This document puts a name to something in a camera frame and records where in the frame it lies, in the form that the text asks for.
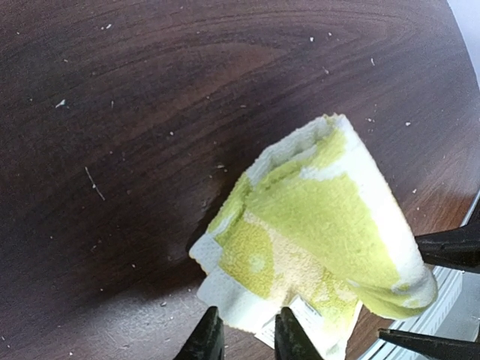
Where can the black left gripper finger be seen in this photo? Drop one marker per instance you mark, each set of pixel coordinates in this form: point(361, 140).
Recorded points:
point(431, 347)
point(290, 339)
point(454, 249)
point(206, 342)

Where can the green patterned white towel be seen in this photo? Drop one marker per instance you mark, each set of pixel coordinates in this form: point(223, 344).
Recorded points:
point(312, 222)

